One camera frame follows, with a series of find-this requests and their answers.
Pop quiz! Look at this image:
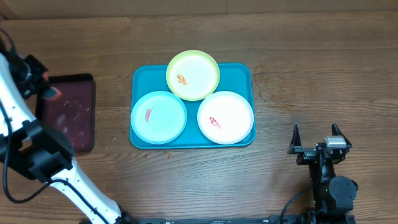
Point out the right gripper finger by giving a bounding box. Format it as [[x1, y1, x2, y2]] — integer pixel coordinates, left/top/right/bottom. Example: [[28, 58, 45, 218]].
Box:
[[287, 124, 302, 154], [331, 123, 353, 149]]

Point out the green and red sponge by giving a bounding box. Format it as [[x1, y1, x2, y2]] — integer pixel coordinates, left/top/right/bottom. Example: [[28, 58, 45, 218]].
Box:
[[40, 72, 62, 101]]

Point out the light blue plate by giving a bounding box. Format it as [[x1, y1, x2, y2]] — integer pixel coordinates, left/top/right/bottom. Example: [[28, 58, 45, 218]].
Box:
[[131, 91, 187, 144]]

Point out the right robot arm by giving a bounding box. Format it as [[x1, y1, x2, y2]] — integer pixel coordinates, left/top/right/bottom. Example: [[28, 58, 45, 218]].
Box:
[[280, 123, 358, 223]]

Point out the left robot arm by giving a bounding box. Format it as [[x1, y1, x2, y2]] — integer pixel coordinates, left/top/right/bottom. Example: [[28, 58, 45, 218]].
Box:
[[1, 37, 137, 223]]

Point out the black and maroon tray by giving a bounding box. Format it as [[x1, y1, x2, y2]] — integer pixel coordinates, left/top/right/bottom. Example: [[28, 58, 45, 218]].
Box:
[[35, 73, 96, 153]]

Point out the white plate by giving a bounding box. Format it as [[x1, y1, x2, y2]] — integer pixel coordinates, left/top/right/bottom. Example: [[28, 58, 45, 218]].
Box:
[[197, 91, 254, 145]]

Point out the green rimmed plate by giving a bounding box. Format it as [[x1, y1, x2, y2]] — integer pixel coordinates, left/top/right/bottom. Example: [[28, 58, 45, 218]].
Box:
[[166, 50, 220, 101]]

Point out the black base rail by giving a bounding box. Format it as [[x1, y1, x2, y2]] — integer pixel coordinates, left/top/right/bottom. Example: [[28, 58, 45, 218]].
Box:
[[136, 215, 356, 224]]

